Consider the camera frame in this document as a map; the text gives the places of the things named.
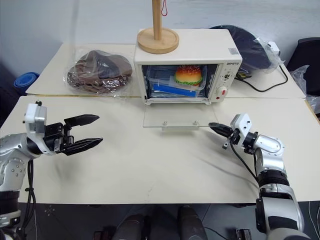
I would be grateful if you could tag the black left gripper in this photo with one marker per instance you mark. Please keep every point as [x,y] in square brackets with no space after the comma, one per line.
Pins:
[53,135]

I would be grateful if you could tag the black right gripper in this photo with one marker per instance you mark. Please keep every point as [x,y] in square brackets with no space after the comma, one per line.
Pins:
[231,136]

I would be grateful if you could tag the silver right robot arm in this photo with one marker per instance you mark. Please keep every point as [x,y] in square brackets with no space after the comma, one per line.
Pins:
[272,150]

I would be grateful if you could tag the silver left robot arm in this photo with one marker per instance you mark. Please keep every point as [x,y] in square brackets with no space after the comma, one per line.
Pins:
[12,147]

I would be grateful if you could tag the white oven timer knob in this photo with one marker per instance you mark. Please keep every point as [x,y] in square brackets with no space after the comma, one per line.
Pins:
[222,91]

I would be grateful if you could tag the glass toaster oven door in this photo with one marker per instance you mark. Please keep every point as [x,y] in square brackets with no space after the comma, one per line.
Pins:
[175,113]

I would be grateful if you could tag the grey oven label sticker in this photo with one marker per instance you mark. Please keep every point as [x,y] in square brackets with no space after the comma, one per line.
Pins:
[233,50]

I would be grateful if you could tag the white toaster oven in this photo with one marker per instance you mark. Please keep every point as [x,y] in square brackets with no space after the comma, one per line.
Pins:
[200,50]

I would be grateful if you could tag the clear food container blue clips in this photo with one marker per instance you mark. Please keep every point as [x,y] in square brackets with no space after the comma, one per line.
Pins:
[157,75]

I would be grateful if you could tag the toy hamburger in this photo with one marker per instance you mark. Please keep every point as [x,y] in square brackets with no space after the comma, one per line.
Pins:
[187,75]

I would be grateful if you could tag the brown hat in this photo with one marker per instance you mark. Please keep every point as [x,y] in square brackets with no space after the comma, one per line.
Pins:
[100,70]

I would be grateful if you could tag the dark navy hat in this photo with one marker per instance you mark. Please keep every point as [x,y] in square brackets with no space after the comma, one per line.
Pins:
[245,50]

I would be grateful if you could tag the crinkled clear plastic bag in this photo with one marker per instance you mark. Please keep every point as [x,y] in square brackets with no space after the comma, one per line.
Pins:
[273,60]

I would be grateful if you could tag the dark fabric chair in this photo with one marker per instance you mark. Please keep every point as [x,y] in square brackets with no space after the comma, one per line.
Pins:
[7,87]

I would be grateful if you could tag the white power adapter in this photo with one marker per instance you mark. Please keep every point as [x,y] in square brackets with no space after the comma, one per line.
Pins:
[272,47]

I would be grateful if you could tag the dark rounded shape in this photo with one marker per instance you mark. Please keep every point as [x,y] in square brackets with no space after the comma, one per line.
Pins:
[132,227]
[191,222]

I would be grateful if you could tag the wooden stand round base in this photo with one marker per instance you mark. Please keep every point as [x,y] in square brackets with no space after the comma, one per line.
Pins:
[157,43]

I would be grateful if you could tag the black chair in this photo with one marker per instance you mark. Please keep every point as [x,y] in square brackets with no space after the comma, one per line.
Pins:
[307,57]

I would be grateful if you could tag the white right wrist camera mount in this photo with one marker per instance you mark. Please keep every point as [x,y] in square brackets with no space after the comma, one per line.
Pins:
[242,125]

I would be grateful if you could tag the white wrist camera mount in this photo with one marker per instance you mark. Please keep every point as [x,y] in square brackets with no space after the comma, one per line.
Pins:
[242,125]
[33,112]

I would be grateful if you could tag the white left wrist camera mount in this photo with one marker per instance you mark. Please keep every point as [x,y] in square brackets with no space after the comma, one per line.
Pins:
[33,112]

